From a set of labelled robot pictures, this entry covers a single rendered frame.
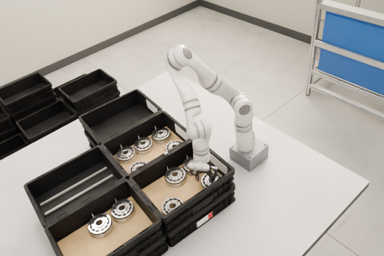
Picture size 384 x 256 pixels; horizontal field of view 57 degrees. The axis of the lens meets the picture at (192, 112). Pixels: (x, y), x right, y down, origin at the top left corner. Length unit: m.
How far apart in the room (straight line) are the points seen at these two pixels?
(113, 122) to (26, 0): 2.46
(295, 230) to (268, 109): 1.87
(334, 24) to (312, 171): 1.52
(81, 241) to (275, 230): 0.85
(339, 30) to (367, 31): 0.23
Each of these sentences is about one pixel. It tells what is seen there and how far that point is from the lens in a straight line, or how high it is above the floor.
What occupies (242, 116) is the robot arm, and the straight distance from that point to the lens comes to 1.73.
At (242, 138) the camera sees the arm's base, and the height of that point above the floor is 0.89.
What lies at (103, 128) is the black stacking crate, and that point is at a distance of 2.15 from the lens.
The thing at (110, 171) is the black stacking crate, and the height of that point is 0.83.
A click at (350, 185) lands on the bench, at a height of 0.70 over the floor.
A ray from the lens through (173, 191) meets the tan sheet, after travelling 1.71.
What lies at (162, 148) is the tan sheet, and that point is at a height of 0.83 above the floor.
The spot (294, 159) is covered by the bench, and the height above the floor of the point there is 0.70.
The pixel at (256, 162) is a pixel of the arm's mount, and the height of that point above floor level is 0.73.
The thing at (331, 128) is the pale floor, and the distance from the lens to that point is 3.29.
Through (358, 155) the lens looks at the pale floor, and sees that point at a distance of 3.11.
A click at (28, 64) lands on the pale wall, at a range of 4.53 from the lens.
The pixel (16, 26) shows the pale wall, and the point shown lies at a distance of 4.37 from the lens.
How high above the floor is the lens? 2.15
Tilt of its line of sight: 39 degrees down
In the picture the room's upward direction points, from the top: 8 degrees counter-clockwise
